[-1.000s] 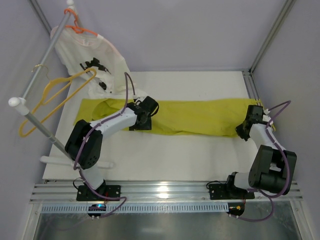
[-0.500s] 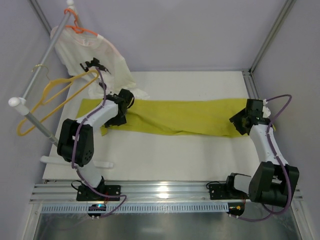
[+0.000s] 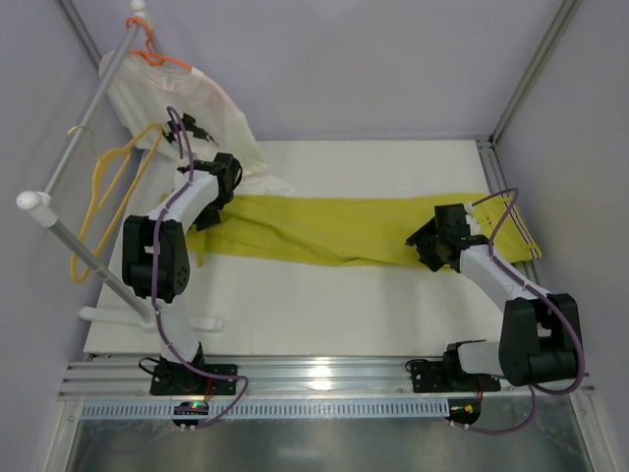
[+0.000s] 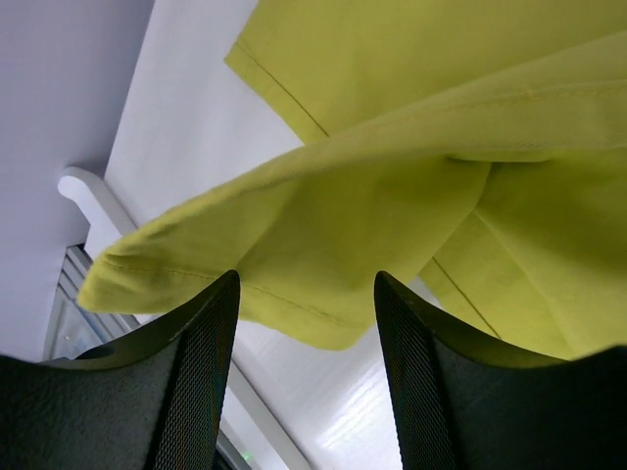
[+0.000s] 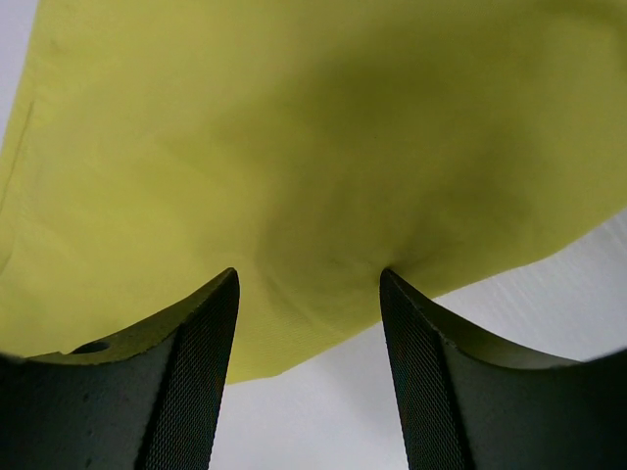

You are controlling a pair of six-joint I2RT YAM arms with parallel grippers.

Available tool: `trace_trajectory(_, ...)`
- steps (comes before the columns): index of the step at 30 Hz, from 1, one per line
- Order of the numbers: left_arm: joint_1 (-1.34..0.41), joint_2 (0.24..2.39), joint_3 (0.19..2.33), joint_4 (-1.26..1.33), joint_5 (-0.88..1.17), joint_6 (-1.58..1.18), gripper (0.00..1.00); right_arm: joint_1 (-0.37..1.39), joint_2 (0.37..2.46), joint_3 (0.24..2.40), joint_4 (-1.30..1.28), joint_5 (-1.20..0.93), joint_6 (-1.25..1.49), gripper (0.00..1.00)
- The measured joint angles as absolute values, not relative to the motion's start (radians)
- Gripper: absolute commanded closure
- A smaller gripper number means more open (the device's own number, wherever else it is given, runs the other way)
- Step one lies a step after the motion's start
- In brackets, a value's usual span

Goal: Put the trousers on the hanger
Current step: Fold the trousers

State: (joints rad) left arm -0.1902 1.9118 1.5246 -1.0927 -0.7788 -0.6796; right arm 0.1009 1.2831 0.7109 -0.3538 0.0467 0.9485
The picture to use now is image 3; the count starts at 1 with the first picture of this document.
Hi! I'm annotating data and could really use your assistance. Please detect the yellow-green trousers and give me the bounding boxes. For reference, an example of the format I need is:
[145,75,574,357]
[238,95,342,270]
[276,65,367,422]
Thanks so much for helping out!
[186,193,542,267]

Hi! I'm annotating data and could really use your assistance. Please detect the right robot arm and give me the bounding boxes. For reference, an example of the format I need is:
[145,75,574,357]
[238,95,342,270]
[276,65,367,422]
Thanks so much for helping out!
[406,204,586,395]

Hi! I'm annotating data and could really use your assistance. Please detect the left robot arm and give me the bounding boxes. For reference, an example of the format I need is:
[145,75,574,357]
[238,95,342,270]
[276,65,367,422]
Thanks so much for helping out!
[122,152,242,396]

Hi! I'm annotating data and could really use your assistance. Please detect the orange plastic hanger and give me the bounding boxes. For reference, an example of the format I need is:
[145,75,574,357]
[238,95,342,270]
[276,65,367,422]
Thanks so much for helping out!
[125,16,193,72]

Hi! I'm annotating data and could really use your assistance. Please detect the yellow velvet hanger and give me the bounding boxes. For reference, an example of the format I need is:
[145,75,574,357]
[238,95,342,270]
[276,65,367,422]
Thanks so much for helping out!
[78,122,163,258]

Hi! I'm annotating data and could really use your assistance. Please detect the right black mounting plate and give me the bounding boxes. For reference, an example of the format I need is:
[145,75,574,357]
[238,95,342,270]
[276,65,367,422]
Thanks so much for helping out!
[405,359,501,393]

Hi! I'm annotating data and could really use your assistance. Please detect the black mounting plate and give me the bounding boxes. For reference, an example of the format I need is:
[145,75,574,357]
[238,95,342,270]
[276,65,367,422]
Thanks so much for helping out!
[405,359,501,393]
[139,357,237,396]

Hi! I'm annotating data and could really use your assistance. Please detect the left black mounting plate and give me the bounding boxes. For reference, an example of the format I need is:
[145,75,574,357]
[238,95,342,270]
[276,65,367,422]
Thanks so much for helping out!
[139,357,237,396]

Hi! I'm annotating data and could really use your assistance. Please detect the white printed t-shirt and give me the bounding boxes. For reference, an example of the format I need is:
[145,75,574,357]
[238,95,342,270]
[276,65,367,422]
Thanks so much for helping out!
[108,54,293,196]

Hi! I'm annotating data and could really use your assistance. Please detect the grey clothes rack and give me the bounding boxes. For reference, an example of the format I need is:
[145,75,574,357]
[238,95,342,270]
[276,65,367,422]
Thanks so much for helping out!
[15,0,225,331]

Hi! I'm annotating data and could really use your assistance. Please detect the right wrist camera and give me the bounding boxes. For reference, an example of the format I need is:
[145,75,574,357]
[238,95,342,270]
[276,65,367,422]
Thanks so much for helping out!
[464,203,483,236]

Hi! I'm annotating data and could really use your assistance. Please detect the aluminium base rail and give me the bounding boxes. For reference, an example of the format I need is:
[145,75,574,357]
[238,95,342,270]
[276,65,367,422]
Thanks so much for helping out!
[57,356,596,400]

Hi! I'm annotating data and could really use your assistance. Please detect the slotted cable duct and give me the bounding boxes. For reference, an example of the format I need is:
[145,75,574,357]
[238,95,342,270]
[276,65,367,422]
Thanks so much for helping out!
[80,397,450,421]

